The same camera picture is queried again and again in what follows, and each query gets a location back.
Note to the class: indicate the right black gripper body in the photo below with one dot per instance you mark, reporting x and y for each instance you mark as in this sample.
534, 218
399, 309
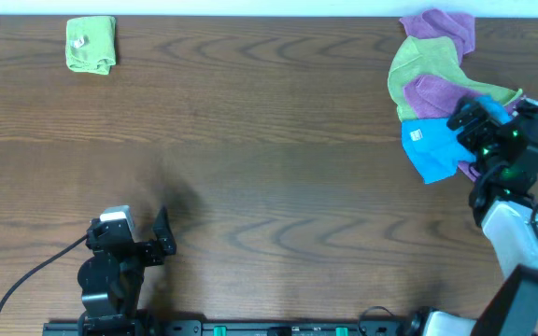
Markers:
476, 126

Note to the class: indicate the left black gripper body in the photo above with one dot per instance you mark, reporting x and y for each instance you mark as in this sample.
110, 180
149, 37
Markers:
147, 252

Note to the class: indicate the blue microfiber cloth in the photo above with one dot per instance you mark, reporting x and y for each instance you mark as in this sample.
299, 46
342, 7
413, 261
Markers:
434, 150

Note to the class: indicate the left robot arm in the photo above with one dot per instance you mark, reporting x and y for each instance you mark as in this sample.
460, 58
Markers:
111, 280

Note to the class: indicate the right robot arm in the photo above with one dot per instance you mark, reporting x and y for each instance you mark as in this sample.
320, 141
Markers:
507, 213

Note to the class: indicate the large purple cloth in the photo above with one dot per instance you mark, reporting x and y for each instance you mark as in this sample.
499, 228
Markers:
433, 97

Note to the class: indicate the crumpled green cloth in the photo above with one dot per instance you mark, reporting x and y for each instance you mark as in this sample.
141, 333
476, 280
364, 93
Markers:
436, 56

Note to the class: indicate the upper purple cloth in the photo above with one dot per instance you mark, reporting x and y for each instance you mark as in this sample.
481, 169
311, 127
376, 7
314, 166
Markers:
433, 23

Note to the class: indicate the folded green cloth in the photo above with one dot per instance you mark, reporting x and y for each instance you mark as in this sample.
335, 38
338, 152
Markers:
90, 44

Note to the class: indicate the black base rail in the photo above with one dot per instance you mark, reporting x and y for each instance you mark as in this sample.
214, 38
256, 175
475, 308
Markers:
370, 327

